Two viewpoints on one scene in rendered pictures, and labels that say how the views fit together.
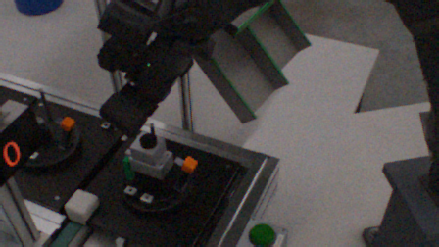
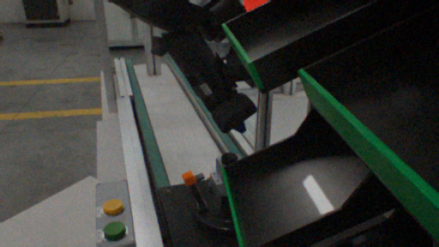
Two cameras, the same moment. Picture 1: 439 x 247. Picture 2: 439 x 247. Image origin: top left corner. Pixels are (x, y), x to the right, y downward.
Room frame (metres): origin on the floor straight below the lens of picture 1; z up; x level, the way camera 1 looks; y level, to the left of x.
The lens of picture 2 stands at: (0.98, -0.35, 1.43)
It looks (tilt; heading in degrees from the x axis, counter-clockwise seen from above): 26 degrees down; 133
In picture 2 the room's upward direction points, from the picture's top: straight up
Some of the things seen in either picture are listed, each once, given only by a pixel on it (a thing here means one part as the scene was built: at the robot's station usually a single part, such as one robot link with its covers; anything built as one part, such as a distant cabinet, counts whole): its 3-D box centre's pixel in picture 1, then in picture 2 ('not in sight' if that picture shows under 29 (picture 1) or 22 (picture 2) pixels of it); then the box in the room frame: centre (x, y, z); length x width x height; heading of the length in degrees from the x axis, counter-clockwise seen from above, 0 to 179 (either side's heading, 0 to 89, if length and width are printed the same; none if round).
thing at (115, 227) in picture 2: (262, 235); (115, 231); (0.49, -0.11, 0.96); 0.04 x 0.04 x 0.02
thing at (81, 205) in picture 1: (82, 207); not in sight; (0.58, 0.21, 0.97); 0.05 x 0.05 x 0.04; 60
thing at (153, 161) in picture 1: (145, 151); (234, 171); (0.62, 0.08, 1.06); 0.08 x 0.04 x 0.07; 60
